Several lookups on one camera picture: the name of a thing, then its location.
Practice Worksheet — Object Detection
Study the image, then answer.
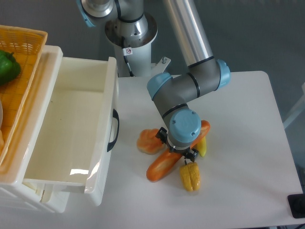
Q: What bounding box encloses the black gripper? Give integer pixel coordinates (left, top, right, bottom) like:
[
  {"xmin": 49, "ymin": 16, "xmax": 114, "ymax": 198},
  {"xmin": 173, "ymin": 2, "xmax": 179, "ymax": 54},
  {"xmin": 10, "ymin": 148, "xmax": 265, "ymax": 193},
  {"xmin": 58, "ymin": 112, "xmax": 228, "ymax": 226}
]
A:
[{"xmin": 155, "ymin": 127, "xmax": 199, "ymax": 162}]

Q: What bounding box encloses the long orange baguette bread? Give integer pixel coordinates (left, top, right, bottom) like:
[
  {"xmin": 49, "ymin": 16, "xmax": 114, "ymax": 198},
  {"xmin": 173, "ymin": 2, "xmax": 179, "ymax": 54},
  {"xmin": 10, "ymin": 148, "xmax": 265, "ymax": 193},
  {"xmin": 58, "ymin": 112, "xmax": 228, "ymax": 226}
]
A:
[{"xmin": 146, "ymin": 120, "xmax": 210, "ymax": 182}]

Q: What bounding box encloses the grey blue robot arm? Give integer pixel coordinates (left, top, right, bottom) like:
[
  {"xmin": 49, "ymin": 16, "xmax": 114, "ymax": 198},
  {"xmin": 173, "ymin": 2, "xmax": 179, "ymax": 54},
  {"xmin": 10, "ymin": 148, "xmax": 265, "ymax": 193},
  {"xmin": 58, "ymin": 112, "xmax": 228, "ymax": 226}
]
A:
[{"xmin": 77, "ymin": 0, "xmax": 231, "ymax": 161}]

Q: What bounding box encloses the long yellow chili pepper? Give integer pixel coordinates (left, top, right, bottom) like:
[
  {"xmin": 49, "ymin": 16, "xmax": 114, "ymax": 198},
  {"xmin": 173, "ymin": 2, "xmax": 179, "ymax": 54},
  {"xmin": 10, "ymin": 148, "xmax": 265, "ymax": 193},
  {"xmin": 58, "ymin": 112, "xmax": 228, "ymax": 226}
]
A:
[{"xmin": 195, "ymin": 137, "xmax": 207, "ymax": 157}]

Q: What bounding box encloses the round orange bread roll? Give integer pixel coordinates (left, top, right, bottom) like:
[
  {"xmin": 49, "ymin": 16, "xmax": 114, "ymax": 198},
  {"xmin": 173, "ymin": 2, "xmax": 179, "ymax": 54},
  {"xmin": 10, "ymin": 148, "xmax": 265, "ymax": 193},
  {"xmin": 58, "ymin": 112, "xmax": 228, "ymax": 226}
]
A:
[{"xmin": 136, "ymin": 128, "xmax": 164, "ymax": 155}]

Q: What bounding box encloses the yellow bell pepper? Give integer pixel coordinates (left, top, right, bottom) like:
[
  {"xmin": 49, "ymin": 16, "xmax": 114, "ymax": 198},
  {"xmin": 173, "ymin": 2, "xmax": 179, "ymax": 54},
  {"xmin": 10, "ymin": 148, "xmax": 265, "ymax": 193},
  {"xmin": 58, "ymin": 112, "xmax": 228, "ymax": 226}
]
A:
[{"xmin": 179, "ymin": 160, "xmax": 201, "ymax": 192}]

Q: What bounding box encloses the white plastic drawer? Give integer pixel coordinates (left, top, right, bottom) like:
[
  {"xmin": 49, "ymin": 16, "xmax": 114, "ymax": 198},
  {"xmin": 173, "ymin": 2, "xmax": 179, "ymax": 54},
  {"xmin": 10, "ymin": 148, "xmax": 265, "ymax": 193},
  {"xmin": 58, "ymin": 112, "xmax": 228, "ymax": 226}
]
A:
[{"xmin": 25, "ymin": 57, "xmax": 118, "ymax": 206}]

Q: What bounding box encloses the black device at table edge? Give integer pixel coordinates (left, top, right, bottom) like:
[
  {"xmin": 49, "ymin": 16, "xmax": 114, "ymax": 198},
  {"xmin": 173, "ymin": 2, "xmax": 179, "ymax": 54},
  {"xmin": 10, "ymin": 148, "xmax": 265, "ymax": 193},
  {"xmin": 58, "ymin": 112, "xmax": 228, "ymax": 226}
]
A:
[{"xmin": 287, "ymin": 194, "xmax": 305, "ymax": 219}]

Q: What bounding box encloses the white plastic drawer cabinet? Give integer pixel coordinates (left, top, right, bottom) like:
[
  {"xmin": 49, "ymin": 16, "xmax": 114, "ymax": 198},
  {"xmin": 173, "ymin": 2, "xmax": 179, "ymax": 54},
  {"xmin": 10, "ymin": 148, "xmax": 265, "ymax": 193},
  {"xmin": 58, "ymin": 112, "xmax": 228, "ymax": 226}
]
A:
[{"xmin": 0, "ymin": 45, "xmax": 69, "ymax": 213}]

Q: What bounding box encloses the yellow woven plastic basket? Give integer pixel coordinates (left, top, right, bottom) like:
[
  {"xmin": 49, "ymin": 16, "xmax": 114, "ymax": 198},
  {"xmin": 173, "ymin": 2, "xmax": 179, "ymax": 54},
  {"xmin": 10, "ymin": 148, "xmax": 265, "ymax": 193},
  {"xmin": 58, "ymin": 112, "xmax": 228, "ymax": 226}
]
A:
[{"xmin": 0, "ymin": 25, "xmax": 48, "ymax": 162}]

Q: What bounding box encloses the green bell pepper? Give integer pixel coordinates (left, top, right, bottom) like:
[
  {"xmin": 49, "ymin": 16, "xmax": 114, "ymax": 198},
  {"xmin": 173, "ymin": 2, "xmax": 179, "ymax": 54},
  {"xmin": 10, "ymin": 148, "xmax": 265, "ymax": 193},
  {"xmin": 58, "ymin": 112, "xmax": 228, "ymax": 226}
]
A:
[{"xmin": 0, "ymin": 50, "xmax": 21, "ymax": 85}]

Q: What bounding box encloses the black drawer handle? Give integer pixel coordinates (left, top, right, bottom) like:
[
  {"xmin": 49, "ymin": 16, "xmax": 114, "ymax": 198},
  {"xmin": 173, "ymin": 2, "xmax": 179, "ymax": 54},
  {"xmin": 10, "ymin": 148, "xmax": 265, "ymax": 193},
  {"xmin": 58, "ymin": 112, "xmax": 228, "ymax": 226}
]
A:
[{"xmin": 107, "ymin": 109, "xmax": 120, "ymax": 152}]

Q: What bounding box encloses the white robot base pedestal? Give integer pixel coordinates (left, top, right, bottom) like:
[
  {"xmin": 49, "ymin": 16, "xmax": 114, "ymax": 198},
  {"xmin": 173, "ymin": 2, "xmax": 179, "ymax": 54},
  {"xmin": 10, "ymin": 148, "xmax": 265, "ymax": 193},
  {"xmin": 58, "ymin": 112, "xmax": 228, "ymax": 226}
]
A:
[{"xmin": 105, "ymin": 13, "xmax": 171, "ymax": 78}]

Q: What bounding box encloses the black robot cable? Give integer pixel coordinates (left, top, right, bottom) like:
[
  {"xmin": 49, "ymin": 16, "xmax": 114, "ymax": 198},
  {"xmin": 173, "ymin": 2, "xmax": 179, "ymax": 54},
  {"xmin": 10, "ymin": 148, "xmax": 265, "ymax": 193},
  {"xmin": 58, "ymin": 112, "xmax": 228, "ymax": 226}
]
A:
[{"xmin": 121, "ymin": 36, "xmax": 135, "ymax": 77}]

